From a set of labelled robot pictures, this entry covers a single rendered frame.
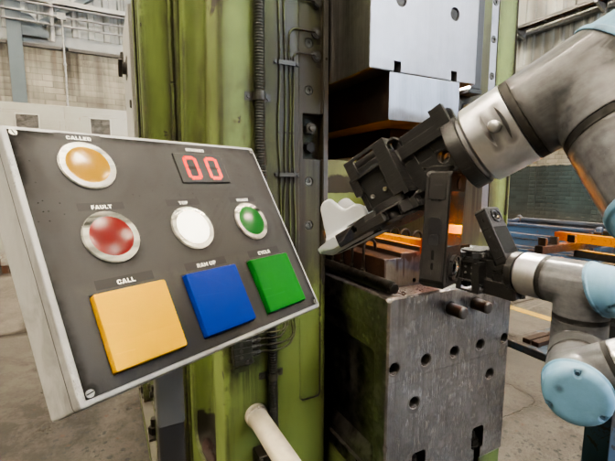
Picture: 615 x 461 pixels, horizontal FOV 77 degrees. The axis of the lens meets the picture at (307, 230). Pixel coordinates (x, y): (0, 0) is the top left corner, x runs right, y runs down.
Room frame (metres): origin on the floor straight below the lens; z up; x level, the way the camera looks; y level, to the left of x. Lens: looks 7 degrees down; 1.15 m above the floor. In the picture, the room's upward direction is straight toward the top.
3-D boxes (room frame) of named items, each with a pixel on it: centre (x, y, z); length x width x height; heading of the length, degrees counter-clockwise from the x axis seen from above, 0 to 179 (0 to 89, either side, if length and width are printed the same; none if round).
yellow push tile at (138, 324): (0.37, 0.17, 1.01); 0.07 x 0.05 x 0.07; 143
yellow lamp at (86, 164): (0.42, 0.24, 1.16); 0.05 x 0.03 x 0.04; 118
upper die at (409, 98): (1.05, -0.16, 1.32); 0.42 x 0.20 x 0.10; 28
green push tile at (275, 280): (0.53, 0.04, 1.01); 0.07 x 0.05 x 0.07; 143
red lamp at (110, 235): (0.40, 0.20, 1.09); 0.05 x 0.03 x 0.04; 118
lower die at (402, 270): (1.05, -0.16, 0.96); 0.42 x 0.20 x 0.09; 28
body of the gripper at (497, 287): (0.72, -0.35, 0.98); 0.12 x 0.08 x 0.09; 28
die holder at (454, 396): (1.08, -0.20, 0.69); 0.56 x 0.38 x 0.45; 28
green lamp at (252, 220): (0.56, 0.08, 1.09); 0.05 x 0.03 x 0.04; 118
